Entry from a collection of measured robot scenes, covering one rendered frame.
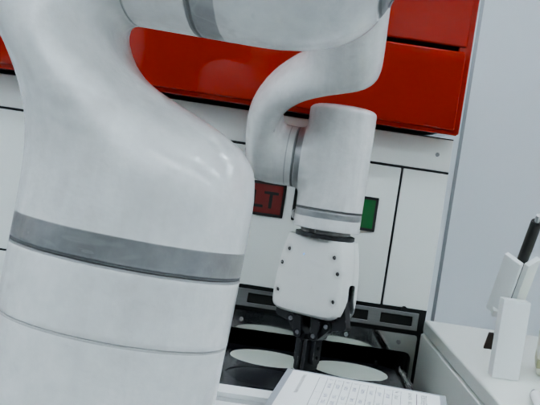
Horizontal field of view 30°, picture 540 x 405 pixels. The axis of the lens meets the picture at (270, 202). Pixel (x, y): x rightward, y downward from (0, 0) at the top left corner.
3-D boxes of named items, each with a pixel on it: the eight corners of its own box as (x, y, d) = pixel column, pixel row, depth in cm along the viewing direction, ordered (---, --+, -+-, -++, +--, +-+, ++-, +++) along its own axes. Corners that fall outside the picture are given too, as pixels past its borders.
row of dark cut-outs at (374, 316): (108, 284, 142) (110, 267, 142) (415, 330, 142) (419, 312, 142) (107, 285, 141) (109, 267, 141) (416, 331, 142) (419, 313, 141)
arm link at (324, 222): (280, 202, 126) (276, 227, 126) (339, 214, 121) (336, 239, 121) (316, 206, 133) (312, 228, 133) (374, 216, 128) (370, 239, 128)
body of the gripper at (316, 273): (276, 218, 127) (263, 306, 127) (345, 232, 121) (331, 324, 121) (308, 220, 133) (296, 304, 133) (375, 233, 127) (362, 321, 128)
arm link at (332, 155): (285, 204, 123) (360, 216, 122) (301, 97, 123) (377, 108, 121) (293, 202, 132) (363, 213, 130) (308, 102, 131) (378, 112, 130)
